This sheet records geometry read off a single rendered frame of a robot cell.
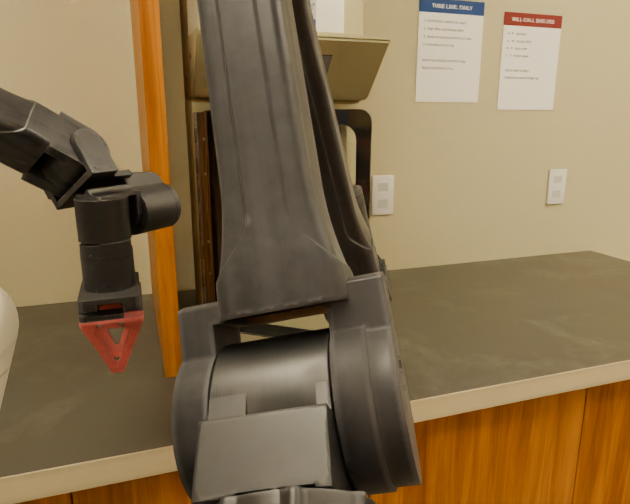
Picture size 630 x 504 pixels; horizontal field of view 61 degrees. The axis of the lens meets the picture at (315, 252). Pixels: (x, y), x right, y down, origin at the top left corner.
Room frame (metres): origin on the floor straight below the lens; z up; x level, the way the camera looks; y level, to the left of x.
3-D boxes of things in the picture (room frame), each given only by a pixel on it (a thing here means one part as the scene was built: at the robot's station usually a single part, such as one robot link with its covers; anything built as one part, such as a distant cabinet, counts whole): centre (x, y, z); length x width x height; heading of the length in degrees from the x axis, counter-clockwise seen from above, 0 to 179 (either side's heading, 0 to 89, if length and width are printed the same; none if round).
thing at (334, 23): (0.98, -0.02, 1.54); 0.05 x 0.05 x 0.06; 20
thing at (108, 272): (0.60, 0.24, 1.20); 0.10 x 0.07 x 0.07; 19
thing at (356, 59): (0.96, 0.04, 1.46); 0.32 x 0.11 x 0.10; 109
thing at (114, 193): (0.60, 0.24, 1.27); 0.07 x 0.06 x 0.07; 152
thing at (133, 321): (0.59, 0.24, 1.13); 0.07 x 0.07 x 0.09; 19
